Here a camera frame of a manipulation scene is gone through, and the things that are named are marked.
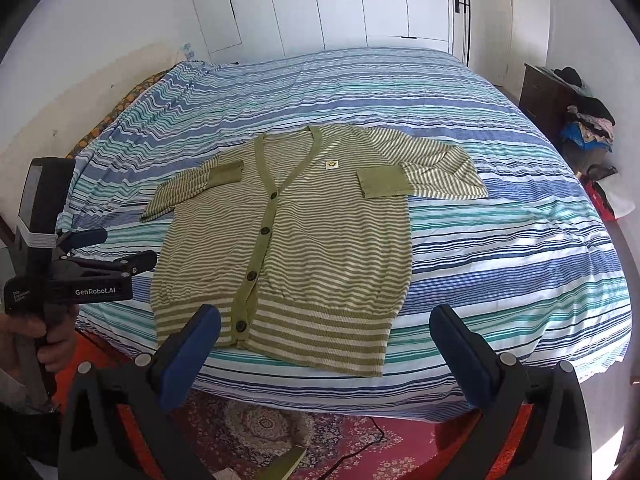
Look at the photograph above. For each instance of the orange fluffy trousers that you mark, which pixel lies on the orange fluffy trousers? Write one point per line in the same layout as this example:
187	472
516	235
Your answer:
235	440

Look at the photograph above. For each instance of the white wardrobe doors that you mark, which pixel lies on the white wardrobe doors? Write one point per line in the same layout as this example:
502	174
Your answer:
247	31

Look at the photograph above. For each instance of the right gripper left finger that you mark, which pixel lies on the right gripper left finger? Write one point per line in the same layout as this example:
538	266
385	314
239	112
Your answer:
94	442

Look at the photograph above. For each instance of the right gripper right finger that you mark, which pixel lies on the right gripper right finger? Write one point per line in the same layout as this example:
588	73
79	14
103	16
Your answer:
539	410

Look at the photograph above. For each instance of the pile of clothes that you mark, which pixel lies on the pile of clothes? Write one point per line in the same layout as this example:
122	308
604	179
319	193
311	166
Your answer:
587	136

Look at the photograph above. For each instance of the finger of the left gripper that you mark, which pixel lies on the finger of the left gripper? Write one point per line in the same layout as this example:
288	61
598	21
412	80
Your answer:
125	266
69	241

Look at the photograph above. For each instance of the orange floral mattress cover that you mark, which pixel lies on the orange floral mattress cover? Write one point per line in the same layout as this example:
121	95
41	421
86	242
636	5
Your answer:
120	107

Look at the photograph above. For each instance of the red patterned rug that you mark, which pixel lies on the red patterned rug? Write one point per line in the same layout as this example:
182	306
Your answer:
227	434

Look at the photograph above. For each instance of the person's left hand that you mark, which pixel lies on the person's left hand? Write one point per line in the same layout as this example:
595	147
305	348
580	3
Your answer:
55	354

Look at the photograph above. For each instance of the dark wooden side table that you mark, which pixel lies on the dark wooden side table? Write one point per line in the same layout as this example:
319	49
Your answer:
544	100

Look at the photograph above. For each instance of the olive green slipper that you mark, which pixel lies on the olive green slipper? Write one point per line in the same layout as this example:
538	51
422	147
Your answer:
284	465

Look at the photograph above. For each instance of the green striped knit cardigan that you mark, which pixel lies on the green striped knit cardigan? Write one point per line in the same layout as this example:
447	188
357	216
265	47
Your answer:
302	240

